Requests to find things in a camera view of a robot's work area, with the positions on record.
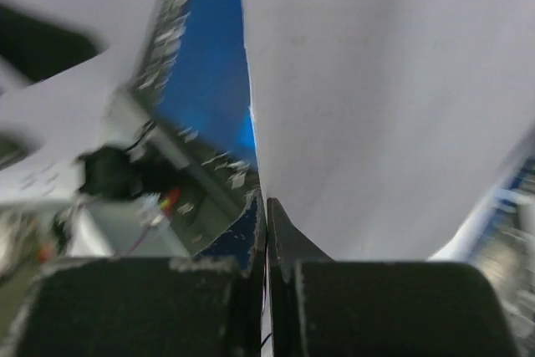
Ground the blue file folder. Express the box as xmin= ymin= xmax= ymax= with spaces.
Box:
xmin=156 ymin=0 xmax=257 ymax=165

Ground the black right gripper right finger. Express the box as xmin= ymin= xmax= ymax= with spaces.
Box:
xmin=267 ymin=198 xmax=520 ymax=357

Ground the white paper stack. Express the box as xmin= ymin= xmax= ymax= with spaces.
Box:
xmin=243 ymin=0 xmax=534 ymax=259

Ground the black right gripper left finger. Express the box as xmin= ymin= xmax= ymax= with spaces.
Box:
xmin=1 ymin=192 xmax=266 ymax=356

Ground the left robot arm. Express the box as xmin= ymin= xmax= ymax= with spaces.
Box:
xmin=75 ymin=145 xmax=187 ymax=201

